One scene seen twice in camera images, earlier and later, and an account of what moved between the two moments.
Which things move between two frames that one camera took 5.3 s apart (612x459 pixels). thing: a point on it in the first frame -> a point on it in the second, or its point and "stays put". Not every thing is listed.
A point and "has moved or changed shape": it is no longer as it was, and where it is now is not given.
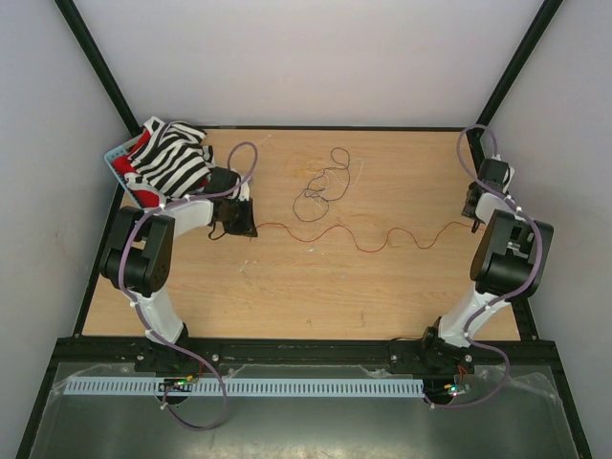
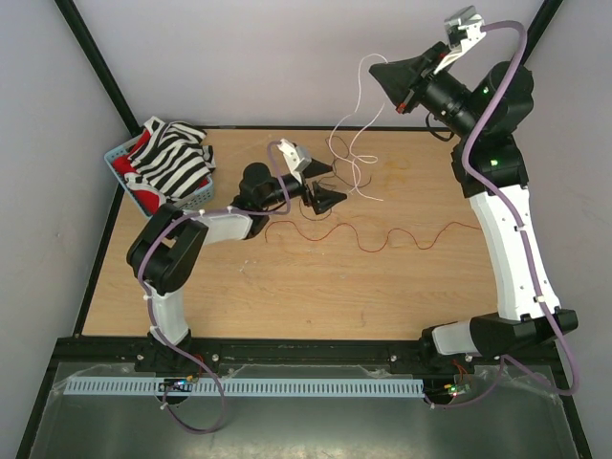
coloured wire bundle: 329,183 has moved or changed shape
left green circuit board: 176,384 stays put
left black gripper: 247,228 -> 323,198
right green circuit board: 454,389 stays put
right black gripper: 467,212 -> 405,79
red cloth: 123,166 stays put
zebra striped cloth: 172,157 stays put
